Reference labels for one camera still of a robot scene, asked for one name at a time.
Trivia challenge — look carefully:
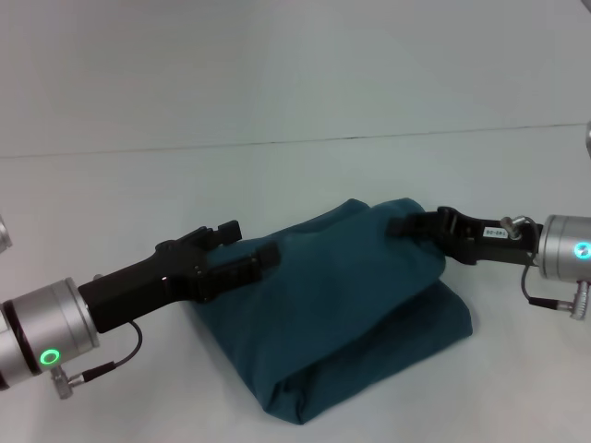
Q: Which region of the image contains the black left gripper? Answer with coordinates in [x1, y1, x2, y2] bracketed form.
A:
[77, 220, 282, 334]

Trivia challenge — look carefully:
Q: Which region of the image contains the thin left gripper cable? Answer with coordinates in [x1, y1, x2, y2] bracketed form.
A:
[84, 319, 144, 382]

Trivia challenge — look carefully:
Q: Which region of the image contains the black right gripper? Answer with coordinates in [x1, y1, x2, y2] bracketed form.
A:
[387, 206, 542, 268]

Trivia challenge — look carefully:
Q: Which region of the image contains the teal blue shirt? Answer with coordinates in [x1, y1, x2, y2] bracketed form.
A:
[191, 197, 476, 425]

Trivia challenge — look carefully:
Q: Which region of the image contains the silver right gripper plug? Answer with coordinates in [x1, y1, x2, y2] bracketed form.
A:
[501, 214, 533, 242]

